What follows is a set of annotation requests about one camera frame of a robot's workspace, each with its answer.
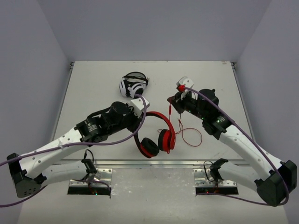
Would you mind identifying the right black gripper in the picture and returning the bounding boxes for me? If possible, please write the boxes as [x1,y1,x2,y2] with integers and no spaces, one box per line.
[168,89,207,120]

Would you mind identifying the red black headphones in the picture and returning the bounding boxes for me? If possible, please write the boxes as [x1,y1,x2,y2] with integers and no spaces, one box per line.
[134,111,176,159]

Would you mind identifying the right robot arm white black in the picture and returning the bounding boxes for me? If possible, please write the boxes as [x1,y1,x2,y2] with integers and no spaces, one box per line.
[167,85,297,207]

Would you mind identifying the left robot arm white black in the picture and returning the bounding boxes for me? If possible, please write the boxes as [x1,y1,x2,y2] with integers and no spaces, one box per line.
[7,98,150,198]

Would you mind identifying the white black headphones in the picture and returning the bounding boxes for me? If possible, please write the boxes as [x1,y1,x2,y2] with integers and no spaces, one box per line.
[119,71,149,98]

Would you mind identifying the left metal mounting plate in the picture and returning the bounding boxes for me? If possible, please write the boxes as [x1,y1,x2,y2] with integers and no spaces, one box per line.
[69,168,113,188]

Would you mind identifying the metal mounting plate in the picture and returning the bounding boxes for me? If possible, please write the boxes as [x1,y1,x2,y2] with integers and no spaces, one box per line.
[193,168,237,188]
[69,168,113,188]

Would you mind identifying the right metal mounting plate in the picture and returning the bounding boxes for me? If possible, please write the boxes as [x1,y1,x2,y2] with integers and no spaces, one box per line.
[193,168,237,188]

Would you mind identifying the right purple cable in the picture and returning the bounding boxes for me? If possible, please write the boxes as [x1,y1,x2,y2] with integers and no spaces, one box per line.
[184,86,289,207]

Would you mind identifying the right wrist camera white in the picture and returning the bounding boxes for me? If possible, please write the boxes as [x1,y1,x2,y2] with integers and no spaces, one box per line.
[176,76,194,92]

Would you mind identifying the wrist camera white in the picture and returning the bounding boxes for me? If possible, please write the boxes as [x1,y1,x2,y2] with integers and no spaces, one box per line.
[176,76,194,92]
[128,97,150,117]

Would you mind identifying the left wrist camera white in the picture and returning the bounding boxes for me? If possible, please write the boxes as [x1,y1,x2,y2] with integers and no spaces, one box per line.
[128,97,150,117]

